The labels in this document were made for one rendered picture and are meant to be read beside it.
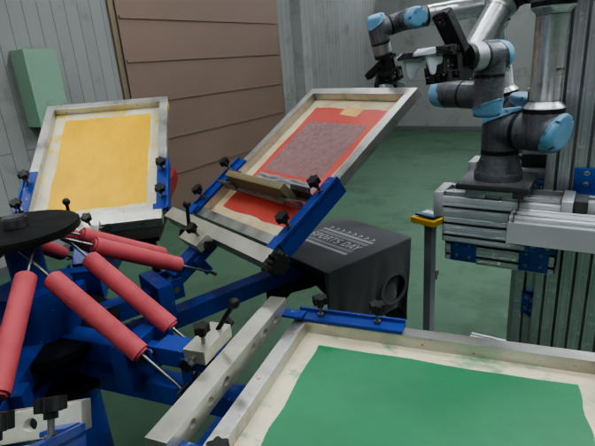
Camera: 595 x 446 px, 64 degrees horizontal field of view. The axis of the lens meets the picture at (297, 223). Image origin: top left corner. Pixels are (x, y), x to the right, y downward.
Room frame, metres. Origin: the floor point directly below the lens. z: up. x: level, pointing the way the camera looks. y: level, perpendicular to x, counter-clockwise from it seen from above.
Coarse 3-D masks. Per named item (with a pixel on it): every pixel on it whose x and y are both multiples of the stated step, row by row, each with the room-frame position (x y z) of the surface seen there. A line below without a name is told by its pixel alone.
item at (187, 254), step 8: (192, 248) 1.49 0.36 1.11; (184, 256) 1.47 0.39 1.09; (192, 256) 1.45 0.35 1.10; (208, 256) 1.49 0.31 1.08; (184, 264) 1.44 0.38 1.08; (192, 264) 1.45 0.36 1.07; (168, 272) 1.44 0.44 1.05; (184, 272) 1.43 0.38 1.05; (192, 272) 1.45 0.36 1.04; (184, 280) 1.43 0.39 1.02
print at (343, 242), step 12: (324, 228) 2.03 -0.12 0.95; (336, 228) 2.01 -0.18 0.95; (312, 240) 1.89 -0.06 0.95; (324, 240) 1.88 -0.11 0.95; (336, 240) 1.87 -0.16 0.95; (348, 240) 1.86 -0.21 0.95; (360, 240) 1.85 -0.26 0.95; (372, 240) 1.84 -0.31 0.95; (336, 252) 1.74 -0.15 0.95; (348, 252) 1.73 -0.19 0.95
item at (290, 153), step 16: (320, 112) 2.05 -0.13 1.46; (336, 112) 1.98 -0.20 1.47; (304, 128) 2.00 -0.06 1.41; (320, 128) 1.93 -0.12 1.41; (288, 144) 1.96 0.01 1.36; (304, 144) 1.89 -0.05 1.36; (272, 160) 1.91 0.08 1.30; (288, 160) 1.84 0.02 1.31; (240, 192) 1.82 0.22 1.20; (240, 208) 1.72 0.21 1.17; (256, 208) 1.67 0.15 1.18
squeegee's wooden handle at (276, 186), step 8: (232, 176) 1.74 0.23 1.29; (240, 176) 1.70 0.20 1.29; (248, 176) 1.67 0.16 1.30; (240, 184) 1.74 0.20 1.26; (248, 184) 1.67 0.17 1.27; (256, 184) 1.61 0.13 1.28; (264, 184) 1.57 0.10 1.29; (272, 184) 1.55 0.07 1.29; (280, 184) 1.52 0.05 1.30; (264, 192) 1.63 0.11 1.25; (272, 192) 1.57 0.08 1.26; (280, 192) 1.51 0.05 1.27; (288, 192) 1.52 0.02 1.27
